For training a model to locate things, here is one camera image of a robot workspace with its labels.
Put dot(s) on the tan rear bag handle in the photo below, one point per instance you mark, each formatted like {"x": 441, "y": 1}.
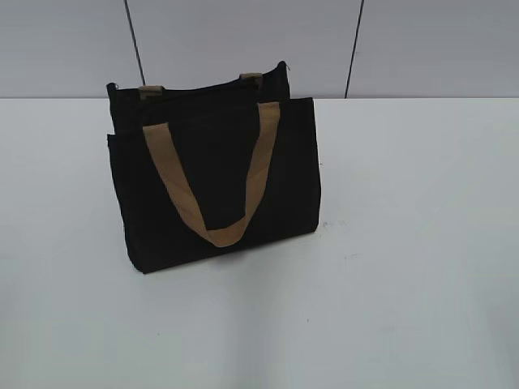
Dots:
{"x": 255, "y": 79}

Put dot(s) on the tan bag handle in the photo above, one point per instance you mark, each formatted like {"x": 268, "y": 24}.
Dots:
{"x": 255, "y": 79}
{"x": 214, "y": 167}

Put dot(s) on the tan front bag handle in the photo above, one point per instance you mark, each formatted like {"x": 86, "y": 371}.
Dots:
{"x": 214, "y": 167}

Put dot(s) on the black canvas tote bag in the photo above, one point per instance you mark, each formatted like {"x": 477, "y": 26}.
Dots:
{"x": 155, "y": 236}

